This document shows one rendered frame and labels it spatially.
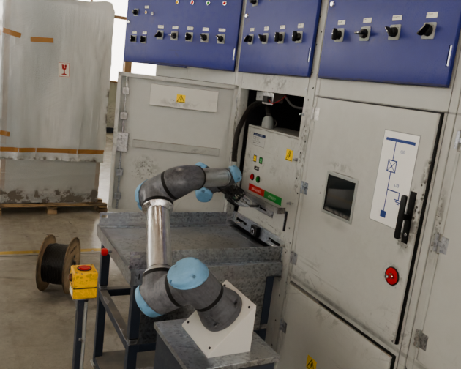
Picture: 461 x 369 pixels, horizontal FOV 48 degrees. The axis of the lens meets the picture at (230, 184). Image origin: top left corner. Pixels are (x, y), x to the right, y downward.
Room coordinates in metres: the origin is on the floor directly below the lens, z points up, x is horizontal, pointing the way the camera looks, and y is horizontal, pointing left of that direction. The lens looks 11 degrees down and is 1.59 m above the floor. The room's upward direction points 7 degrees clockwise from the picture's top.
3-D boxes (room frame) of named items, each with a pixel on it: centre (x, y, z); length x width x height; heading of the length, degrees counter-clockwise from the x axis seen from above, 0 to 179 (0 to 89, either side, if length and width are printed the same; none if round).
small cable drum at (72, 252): (3.42, 1.13, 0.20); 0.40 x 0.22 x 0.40; 1
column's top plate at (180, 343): (1.58, -0.01, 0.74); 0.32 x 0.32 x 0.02; 29
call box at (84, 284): (1.68, 0.47, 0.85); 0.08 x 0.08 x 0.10; 27
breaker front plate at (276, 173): (2.44, -0.17, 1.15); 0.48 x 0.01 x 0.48; 27
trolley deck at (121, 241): (2.26, 0.17, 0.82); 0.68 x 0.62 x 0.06; 117
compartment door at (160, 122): (2.71, 0.33, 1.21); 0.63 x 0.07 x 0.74; 95
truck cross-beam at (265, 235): (2.44, -0.18, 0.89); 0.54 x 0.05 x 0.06; 27
